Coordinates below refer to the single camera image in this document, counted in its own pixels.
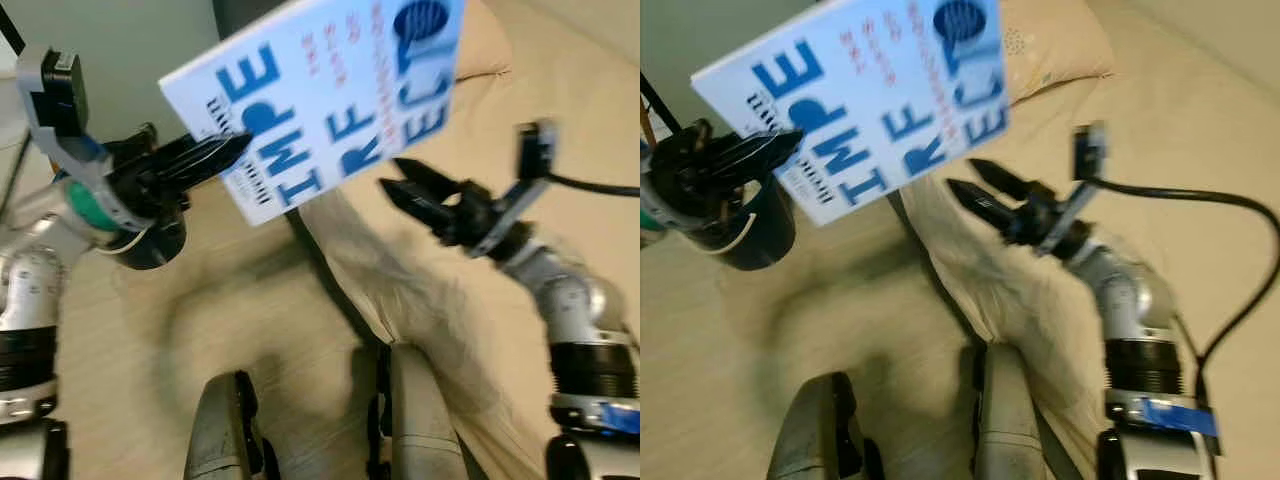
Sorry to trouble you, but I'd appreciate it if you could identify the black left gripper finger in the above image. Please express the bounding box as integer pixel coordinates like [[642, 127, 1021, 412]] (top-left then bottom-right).
[[160, 133, 253, 171], [170, 155, 241, 196], [722, 150, 791, 196], [715, 128, 804, 166]]

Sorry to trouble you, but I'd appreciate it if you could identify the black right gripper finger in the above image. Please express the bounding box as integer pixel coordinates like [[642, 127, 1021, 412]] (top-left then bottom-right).
[[378, 182, 451, 233], [393, 158, 463, 206], [965, 157, 1033, 204], [945, 178, 1019, 231]]

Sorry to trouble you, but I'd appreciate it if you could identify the white blue lettered book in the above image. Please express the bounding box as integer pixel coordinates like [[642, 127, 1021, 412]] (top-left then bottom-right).
[[690, 0, 1011, 226], [158, 0, 469, 226]]

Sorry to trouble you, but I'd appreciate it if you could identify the dotted cream pillow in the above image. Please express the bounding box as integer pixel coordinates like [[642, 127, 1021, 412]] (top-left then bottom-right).
[[1000, 0, 1116, 101], [455, 0, 516, 81]]

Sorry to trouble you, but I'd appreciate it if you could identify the dark bed base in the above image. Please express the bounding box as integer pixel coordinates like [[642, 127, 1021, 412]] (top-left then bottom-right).
[[283, 205, 381, 351], [885, 190, 986, 351]]

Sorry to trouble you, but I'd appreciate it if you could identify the cream sheeted bed mattress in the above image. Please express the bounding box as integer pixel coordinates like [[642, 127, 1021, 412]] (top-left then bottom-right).
[[890, 0, 1280, 480], [285, 0, 641, 480]]

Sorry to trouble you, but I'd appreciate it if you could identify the silver robot right leg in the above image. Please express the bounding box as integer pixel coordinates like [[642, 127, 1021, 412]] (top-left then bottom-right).
[[965, 342, 1061, 480], [365, 342, 471, 480]]

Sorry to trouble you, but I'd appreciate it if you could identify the silver robot leg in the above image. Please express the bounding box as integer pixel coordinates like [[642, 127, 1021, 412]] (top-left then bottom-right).
[[183, 370, 281, 480], [365, 342, 471, 480], [765, 372, 886, 480], [965, 342, 1061, 480]]

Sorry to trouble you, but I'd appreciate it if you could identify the silver robot left leg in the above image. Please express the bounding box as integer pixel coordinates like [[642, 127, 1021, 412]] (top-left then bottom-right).
[[765, 372, 886, 480], [183, 370, 281, 480]]

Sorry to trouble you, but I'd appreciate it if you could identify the black door frame bar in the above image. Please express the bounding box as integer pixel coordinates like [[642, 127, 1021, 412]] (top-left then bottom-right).
[[640, 75, 673, 146], [0, 0, 28, 56]]

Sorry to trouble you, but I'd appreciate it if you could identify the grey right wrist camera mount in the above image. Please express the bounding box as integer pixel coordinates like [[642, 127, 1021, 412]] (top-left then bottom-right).
[[1060, 120, 1111, 226], [497, 120, 559, 233]]

